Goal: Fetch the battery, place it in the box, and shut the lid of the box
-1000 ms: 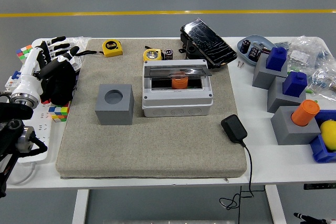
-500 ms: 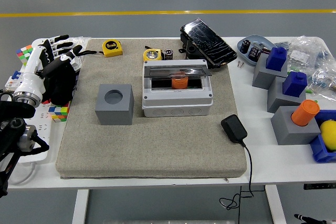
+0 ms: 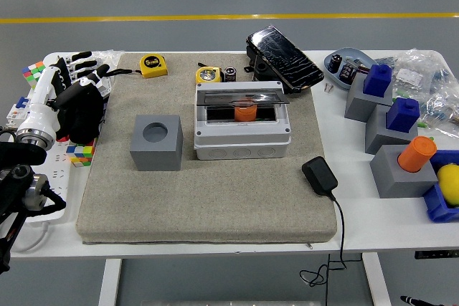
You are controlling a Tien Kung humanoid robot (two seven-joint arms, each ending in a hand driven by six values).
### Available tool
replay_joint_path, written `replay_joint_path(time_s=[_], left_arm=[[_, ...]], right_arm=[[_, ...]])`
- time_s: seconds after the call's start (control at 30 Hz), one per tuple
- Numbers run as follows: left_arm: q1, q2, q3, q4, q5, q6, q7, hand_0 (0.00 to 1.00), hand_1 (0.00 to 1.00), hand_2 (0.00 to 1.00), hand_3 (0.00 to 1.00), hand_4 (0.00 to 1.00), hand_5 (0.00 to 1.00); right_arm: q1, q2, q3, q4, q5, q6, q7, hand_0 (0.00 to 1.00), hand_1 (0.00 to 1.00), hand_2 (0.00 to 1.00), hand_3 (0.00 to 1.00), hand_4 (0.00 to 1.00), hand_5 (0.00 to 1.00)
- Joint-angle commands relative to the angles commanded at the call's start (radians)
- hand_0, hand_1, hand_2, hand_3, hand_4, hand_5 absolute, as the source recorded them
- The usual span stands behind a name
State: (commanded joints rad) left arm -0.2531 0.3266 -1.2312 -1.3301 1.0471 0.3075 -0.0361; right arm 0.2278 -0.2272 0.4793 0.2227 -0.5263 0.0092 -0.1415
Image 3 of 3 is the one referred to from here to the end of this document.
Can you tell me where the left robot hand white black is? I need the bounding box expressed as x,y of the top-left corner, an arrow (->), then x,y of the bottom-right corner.
17,50 -> 111,140

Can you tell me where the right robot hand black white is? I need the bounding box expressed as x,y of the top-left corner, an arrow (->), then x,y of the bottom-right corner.
400,295 -> 459,306

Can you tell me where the smoky transparent box lid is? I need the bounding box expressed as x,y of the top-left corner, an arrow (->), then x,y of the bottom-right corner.
198,90 -> 290,107

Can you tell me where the orange cylinder battery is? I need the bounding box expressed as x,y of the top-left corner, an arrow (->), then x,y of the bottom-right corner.
234,97 -> 259,123
397,135 -> 438,173

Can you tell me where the blue block battery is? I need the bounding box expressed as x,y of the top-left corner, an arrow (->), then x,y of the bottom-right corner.
362,64 -> 393,98
386,97 -> 421,133

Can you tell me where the grey electrical junction box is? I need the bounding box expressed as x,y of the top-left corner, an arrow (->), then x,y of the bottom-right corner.
193,81 -> 290,161

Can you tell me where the black stand box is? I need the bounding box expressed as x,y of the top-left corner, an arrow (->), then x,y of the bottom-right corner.
245,44 -> 283,83

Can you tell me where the white blue circuit breaker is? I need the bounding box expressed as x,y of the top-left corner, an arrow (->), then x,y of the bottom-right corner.
6,96 -> 37,132

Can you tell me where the colourful puzzle cube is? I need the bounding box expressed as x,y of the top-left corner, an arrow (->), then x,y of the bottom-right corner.
65,139 -> 97,168
22,61 -> 46,89

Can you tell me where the black cloth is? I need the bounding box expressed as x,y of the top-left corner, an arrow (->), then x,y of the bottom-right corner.
56,83 -> 105,144

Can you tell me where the white table leg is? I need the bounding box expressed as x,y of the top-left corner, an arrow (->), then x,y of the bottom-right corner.
361,252 -> 392,306
98,257 -> 123,306

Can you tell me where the black table control panel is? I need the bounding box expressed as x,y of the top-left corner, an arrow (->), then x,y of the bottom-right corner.
415,249 -> 459,260

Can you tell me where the white power strip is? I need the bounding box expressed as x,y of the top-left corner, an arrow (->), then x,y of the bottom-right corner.
27,139 -> 72,223

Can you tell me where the blue plastic bin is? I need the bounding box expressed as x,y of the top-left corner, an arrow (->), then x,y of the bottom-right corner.
422,149 -> 459,224

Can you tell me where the yellow ball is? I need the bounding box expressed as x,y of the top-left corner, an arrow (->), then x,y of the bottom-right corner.
436,163 -> 459,209

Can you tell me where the grey block holder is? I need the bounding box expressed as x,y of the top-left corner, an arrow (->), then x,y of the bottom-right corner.
369,144 -> 439,199
344,72 -> 394,123
364,105 -> 420,156

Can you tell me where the grey block with round hole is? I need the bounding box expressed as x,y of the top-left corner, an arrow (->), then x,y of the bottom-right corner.
129,115 -> 184,172

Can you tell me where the black power adapter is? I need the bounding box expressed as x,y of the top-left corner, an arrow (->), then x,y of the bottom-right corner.
301,156 -> 339,198

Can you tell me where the yellow chrome tape measure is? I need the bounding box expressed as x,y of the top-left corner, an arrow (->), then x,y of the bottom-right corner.
195,67 -> 225,84

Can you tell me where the grey-brown mat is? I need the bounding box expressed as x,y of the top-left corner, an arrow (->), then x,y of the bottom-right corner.
75,51 -> 338,245

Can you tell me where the clear plastic bag of parts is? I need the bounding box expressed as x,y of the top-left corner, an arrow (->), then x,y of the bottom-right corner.
417,69 -> 459,135
372,47 -> 453,101

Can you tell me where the blue-grey dish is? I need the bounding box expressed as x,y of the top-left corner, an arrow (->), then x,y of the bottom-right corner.
323,47 -> 376,92

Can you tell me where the silver red small part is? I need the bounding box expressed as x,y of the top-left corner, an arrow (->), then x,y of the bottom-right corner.
353,57 -> 372,74

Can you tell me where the black phone with cracked screen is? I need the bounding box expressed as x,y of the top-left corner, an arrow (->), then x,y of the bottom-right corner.
246,25 -> 325,95

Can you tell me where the black capacitor in dish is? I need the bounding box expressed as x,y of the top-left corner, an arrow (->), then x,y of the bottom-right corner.
328,53 -> 344,72

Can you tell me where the black adapter cord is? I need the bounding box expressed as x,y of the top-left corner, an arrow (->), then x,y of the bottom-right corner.
299,193 -> 348,306

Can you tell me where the yellow tape measure black strap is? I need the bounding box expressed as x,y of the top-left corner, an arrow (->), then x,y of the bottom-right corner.
103,54 -> 169,80

